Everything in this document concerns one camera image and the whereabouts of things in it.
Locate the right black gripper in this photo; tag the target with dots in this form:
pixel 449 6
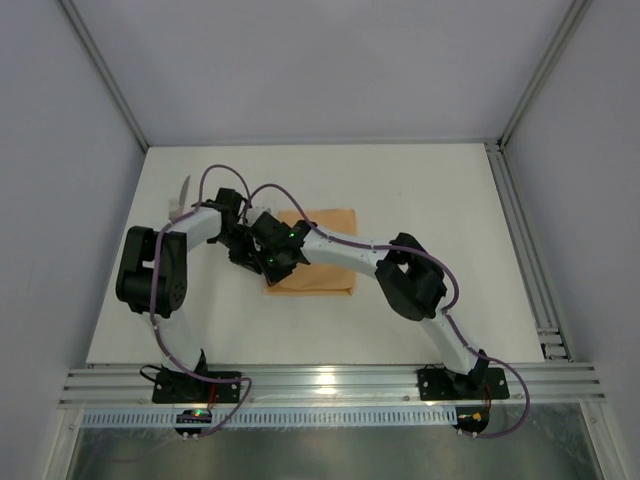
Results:
pixel 277 270

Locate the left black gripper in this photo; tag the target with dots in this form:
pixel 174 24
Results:
pixel 234 236

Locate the peach satin cloth napkin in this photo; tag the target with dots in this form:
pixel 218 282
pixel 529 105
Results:
pixel 321 279

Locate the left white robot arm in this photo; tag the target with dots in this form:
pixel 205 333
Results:
pixel 152 280

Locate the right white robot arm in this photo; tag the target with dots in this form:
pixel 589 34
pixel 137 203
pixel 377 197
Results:
pixel 412 282

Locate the left controller board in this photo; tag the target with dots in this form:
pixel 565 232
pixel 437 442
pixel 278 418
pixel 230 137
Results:
pixel 191 423

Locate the controller board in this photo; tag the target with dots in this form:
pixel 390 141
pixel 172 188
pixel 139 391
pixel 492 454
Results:
pixel 191 423
pixel 472 420

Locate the right controller board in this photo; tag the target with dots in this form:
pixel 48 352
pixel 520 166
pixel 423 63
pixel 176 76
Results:
pixel 472 420

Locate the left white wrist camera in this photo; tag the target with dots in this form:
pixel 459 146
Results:
pixel 254 213

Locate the pink handled table knife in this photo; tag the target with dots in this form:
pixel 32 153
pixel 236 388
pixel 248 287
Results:
pixel 184 190

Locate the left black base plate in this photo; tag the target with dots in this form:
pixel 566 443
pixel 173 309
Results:
pixel 172 387

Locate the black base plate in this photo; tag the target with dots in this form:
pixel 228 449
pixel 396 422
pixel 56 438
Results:
pixel 172 387
pixel 437 383

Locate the slotted cable duct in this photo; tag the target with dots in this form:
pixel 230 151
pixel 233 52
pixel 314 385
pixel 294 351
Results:
pixel 272 417

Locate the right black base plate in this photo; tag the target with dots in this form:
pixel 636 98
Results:
pixel 437 383

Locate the right side aluminium rail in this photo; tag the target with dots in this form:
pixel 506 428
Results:
pixel 546 314

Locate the aluminium rail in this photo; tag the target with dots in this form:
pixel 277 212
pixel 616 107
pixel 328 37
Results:
pixel 546 314
pixel 328 386

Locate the left aluminium frame post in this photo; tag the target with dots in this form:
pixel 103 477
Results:
pixel 98 62

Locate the aluminium frame post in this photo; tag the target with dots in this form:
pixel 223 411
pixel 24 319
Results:
pixel 545 66
pixel 98 62

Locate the front aluminium rail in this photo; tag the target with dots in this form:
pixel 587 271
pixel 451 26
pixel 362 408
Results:
pixel 328 386

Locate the right aluminium frame post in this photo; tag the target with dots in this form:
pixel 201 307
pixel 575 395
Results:
pixel 545 66

